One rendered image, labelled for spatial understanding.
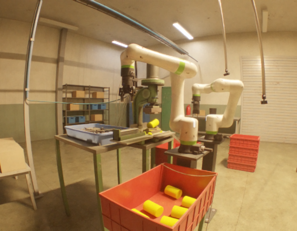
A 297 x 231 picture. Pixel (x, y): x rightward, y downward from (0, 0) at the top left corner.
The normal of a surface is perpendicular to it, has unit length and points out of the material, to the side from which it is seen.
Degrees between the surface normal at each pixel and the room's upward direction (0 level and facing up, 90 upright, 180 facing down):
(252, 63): 90
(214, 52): 90
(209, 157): 90
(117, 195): 90
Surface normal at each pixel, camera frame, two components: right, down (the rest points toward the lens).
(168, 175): -0.59, 0.05
